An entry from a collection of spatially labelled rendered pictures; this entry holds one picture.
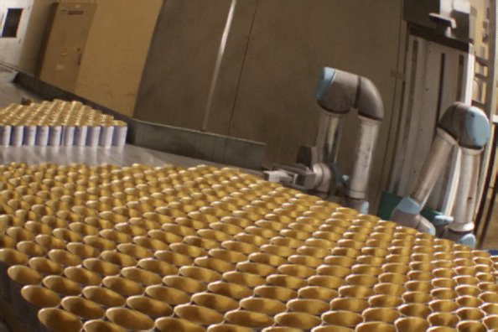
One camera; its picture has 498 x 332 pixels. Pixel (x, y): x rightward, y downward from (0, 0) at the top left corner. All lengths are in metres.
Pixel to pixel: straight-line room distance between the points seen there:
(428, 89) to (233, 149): 0.80
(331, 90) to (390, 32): 1.49
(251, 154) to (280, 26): 1.82
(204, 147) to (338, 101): 0.54
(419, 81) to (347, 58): 1.42
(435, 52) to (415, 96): 0.23
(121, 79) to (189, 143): 6.93
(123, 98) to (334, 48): 5.96
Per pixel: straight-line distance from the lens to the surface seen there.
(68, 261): 0.93
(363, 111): 2.12
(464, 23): 3.37
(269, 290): 0.97
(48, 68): 8.11
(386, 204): 2.37
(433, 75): 2.35
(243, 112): 4.23
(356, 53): 3.66
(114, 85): 9.22
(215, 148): 2.39
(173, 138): 2.40
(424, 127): 2.36
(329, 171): 2.15
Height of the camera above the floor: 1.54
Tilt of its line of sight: 10 degrees down
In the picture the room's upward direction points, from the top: 11 degrees clockwise
